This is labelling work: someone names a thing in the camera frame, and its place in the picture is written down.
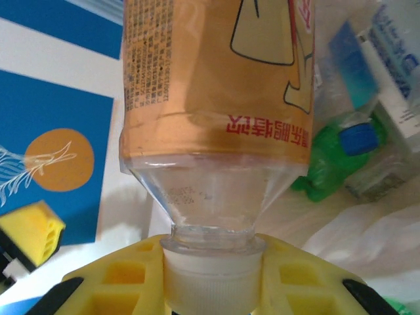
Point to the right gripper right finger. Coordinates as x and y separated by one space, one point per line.
272 272

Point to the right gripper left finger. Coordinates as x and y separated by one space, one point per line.
154 272

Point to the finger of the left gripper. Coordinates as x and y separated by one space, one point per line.
29 229

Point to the green plastic soda bottle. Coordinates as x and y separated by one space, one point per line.
325 164

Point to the blue-capped bottle white-blue label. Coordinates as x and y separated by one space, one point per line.
393 49
357 139

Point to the red and gold label bottle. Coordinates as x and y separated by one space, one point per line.
213 98

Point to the clear plastic bin liner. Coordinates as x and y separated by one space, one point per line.
361 236

